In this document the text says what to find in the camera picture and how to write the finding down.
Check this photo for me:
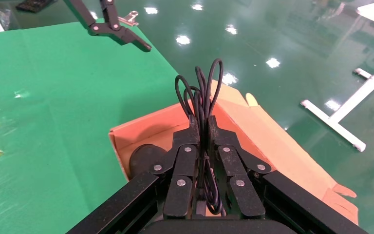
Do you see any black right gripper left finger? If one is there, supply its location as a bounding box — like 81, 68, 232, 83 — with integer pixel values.
66, 115, 201, 234

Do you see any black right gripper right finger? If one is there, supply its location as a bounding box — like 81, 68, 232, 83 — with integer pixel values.
207, 116, 368, 234

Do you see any black cable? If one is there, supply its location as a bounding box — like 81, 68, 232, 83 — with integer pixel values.
128, 58, 227, 217

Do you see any silver binder clip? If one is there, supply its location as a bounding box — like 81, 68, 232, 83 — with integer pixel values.
118, 10, 140, 27

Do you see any black flat object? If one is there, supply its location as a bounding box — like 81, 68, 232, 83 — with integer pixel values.
15, 0, 56, 14

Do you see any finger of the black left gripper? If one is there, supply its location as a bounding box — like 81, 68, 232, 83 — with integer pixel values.
65, 0, 152, 53

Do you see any white metal stand base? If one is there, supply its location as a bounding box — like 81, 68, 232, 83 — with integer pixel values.
300, 56, 374, 153

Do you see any green table cloth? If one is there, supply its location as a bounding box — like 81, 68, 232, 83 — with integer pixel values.
0, 20, 187, 234

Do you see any open brown cardboard box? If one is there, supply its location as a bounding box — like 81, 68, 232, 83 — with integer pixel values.
108, 79, 359, 227

